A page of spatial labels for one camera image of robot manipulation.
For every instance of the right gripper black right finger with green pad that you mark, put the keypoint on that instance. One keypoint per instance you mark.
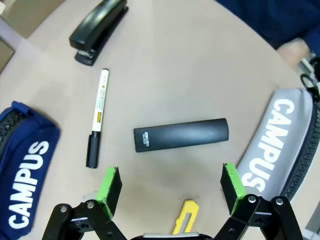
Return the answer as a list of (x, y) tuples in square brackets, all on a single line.
[(235, 190)]

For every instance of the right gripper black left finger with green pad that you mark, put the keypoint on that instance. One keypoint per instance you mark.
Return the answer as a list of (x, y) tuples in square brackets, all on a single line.
[(110, 190)]

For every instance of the yellow utility knife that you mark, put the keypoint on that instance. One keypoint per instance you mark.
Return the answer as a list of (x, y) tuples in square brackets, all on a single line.
[(187, 212)]

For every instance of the black oblong case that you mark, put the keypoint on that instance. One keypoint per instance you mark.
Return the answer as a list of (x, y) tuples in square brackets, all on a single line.
[(180, 135)]

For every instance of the white marker black cap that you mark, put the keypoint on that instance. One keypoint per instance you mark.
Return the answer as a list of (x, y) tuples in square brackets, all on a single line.
[(100, 105)]

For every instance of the black stapler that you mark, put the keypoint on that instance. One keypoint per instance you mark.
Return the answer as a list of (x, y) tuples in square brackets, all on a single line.
[(100, 22)]

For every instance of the person's left forearm navy sleeve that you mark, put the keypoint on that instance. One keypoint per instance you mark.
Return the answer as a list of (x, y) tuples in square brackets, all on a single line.
[(313, 42)]

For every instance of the person's left hand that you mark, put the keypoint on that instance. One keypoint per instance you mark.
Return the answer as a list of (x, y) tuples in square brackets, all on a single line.
[(292, 51)]

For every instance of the navy Campus pencil case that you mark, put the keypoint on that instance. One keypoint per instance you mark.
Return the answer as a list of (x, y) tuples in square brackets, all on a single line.
[(30, 155)]

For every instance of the person's navy coat torso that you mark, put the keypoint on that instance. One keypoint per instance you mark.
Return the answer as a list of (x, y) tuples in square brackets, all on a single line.
[(262, 17)]

